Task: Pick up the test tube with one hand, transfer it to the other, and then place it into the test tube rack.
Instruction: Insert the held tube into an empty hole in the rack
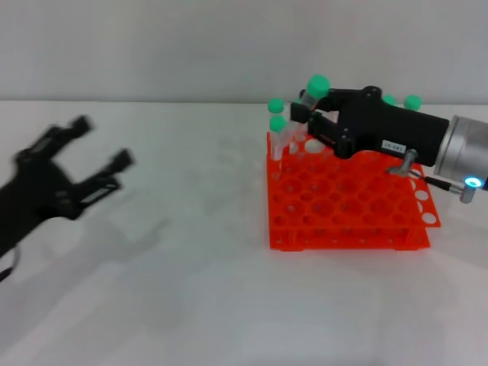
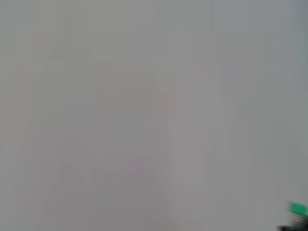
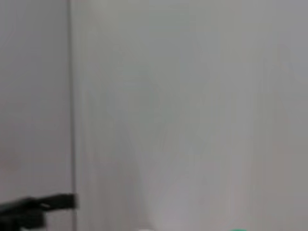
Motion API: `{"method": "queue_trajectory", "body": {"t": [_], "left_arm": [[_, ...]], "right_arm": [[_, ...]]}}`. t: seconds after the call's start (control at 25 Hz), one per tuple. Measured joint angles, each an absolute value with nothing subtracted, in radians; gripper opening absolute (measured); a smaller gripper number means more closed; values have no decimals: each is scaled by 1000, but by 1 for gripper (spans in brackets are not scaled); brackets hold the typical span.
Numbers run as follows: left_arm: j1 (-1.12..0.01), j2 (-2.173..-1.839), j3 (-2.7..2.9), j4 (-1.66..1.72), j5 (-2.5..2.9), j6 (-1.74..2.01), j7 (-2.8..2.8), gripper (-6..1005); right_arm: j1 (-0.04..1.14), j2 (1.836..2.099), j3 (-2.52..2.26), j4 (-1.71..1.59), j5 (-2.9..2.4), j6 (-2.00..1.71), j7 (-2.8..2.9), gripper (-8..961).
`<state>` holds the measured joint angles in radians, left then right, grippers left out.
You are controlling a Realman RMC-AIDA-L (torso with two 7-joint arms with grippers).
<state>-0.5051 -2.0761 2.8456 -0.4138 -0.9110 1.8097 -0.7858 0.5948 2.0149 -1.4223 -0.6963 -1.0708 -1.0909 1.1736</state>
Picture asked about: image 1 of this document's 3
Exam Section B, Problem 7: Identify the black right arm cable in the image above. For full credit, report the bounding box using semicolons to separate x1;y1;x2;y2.
422;174;464;190

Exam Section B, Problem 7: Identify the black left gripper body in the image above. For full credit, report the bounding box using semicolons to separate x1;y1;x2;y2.
0;159;82;261

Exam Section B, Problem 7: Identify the silver metal key bolt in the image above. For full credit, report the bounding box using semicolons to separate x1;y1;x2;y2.
386;149;419;177

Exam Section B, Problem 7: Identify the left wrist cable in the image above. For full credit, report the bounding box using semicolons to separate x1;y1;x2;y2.
0;246;21;284

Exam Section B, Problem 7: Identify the orange plastic test tube rack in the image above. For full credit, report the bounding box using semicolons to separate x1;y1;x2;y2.
265;129;442;252

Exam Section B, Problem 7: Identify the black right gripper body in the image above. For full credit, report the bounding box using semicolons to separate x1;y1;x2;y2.
334;86;451;169

